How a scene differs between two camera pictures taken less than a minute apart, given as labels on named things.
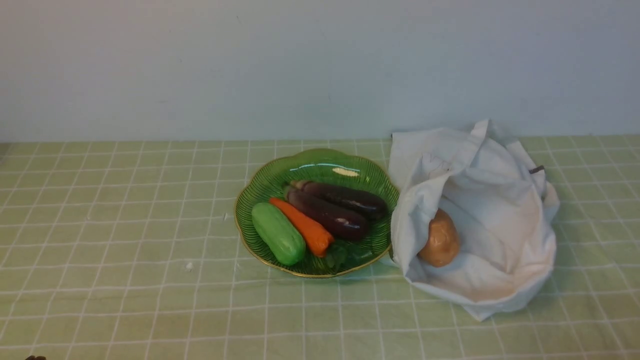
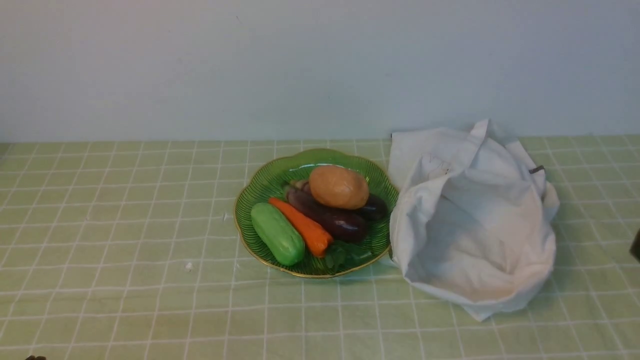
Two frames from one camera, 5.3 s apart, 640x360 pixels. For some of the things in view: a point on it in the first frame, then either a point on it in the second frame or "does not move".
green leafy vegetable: [346, 254] does not move
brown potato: [443, 243] -> [338, 187]
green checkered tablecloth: [131, 250] does not move
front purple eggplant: [342, 221] does not move
